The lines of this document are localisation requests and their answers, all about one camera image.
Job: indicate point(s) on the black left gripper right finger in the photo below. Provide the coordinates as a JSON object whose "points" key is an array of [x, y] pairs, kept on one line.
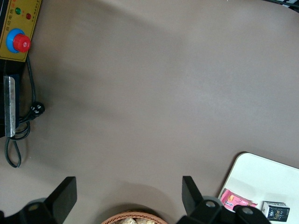
{"points": [[194, 205]]}

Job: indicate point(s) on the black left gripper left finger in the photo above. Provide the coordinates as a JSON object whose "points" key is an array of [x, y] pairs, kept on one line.
{"points": [[63, 198]]}

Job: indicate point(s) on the beige rectangular serving tray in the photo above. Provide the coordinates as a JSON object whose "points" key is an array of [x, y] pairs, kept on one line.
{"points": [[257, 177]]}

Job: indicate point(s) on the pink cartoon snack pack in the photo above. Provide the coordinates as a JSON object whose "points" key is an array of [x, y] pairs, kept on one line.
{"points": [[230, 199]]}

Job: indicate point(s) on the clear bagged crispy snack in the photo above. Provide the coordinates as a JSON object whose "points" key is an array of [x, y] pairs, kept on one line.
{"points": [[144, 221], [128, 221]]}

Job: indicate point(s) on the round brown wicker basket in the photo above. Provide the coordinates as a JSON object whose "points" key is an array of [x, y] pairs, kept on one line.
{"points": [[116, 215]]}

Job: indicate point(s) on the small black carton box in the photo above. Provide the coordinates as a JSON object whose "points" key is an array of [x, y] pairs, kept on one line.
{"points": [[278, 212]]}

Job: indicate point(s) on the yellow emergency stop control box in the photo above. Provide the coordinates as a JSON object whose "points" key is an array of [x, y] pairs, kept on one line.
{"points": [[21, 23]]}

